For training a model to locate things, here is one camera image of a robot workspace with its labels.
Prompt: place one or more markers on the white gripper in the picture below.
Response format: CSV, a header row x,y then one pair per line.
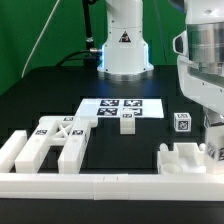
x,y
203,88

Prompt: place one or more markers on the white chair seat part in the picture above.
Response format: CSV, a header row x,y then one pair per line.
x,y
184,158

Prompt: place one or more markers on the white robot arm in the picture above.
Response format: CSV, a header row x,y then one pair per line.
x,y
199,49

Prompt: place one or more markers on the white chair back part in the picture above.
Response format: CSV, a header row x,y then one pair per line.
x,y
71,135

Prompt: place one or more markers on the white bar part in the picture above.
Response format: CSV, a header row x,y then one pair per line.
x,y
11,149

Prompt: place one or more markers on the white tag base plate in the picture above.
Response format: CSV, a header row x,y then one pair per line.
x,y
111,108

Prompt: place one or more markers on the white front fence wall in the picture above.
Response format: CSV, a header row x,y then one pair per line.
x,y
188,187

